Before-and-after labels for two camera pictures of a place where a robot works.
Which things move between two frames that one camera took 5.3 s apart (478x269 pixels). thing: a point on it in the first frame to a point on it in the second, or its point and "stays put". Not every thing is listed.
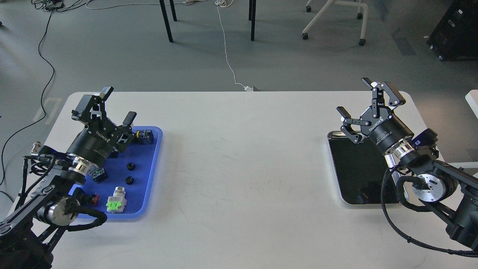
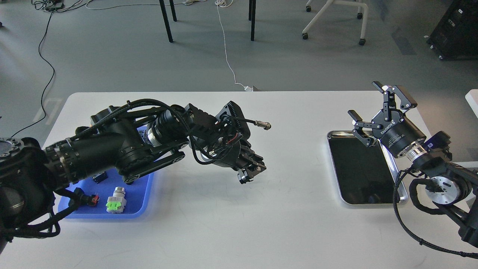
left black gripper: (96, 144) to (238, 154)
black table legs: (253, 15) stays put
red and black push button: (92, 200) stays put
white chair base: (360, 5) stays put
